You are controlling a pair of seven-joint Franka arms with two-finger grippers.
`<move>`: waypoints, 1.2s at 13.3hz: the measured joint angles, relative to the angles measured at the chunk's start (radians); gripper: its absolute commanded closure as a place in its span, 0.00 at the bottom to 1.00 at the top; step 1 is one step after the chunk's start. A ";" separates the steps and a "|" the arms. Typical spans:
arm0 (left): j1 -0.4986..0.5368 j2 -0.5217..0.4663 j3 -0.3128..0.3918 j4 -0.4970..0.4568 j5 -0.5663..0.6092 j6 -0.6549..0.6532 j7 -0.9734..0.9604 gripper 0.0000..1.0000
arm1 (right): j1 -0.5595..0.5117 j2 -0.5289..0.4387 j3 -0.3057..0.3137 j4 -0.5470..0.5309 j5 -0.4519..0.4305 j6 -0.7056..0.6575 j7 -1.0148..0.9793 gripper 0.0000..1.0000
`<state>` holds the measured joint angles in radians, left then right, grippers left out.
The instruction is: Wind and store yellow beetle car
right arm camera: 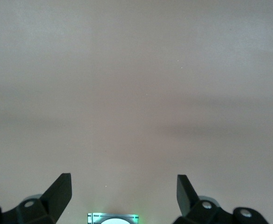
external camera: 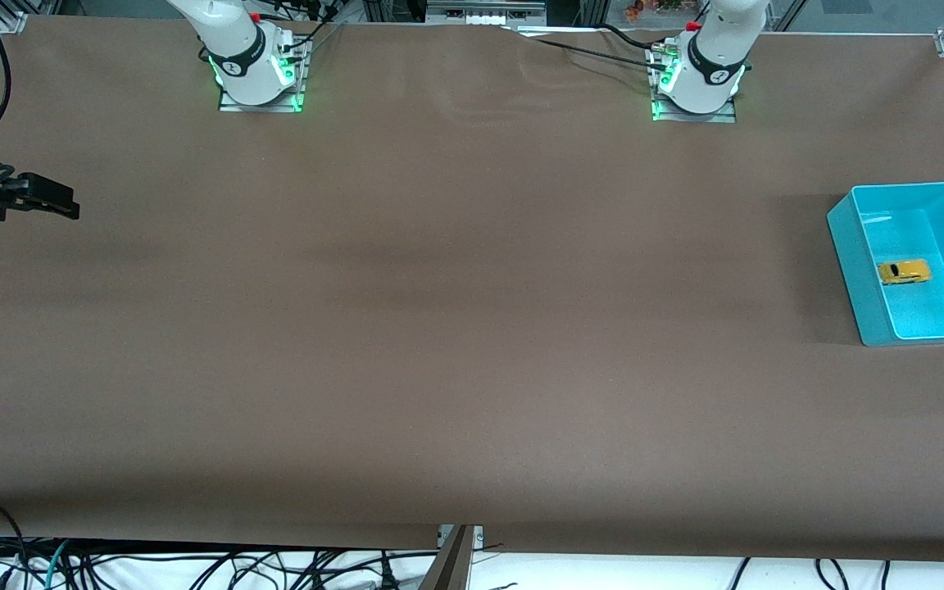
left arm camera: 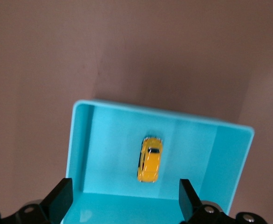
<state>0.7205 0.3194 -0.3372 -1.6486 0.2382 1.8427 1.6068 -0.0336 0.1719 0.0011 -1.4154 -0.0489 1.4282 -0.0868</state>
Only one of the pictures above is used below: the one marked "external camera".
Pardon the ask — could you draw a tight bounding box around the teal cable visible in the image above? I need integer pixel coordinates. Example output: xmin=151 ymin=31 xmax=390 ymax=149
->
xmin=44 ymin=539 xmax=73 ymax=590

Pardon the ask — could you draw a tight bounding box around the orange background clutter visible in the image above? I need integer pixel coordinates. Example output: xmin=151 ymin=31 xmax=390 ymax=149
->
xmin=624 ymin=0 xmax=686 ymax=21

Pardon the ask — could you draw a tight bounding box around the small metal bracket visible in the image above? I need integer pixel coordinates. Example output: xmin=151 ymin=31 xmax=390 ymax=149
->
xmin=438 ymin=524 xmax=485 ymax=548

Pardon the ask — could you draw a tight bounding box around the brown table mat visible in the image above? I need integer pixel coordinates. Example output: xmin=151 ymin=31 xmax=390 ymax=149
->
xmin=0 ymin=15 xmax=944 ymax=563

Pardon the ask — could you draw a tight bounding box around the teal plastic bin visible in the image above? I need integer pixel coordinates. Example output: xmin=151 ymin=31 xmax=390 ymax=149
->
xmin=827 ymin=181 xmax=944 ymax=347

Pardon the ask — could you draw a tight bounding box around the black cable across mat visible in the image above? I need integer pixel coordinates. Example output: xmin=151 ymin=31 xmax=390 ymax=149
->
xmin=513 ymin=25 xmax=669 ymax=68

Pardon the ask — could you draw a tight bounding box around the white power strip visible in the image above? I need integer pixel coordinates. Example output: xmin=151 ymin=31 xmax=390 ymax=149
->
xmin=427 ymin=0 xmax=547 ymax=25

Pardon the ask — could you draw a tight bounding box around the yellow beetle toy car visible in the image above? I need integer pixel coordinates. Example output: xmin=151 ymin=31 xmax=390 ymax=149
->
xmin=878 ymin=259 xmax=932 ymax=286

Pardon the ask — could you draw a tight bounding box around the metal table support beam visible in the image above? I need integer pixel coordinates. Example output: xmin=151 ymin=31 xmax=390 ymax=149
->
xmin=416 ymin=526 xmax=474 ymax=590

